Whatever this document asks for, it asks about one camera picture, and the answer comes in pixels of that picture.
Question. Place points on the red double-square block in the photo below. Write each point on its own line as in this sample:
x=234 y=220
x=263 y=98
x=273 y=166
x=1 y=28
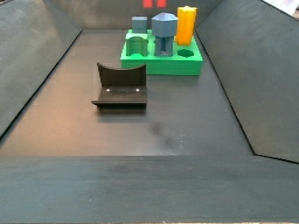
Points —
x=154 y=3

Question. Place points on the green shape sorter board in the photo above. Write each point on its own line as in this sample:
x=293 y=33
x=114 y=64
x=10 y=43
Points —
x=185 y=62

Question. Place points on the blue square block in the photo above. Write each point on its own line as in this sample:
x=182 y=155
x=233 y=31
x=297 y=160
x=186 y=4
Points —
x=139 y=24

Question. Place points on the green arch block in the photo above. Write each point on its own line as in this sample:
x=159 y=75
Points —
x=137 y=44

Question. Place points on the yellow star block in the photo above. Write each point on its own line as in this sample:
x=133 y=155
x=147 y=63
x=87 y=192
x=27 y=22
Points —
x=186 y=23

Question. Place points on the light blue pentagon block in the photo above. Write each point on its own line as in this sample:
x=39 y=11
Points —
x=165 y=24

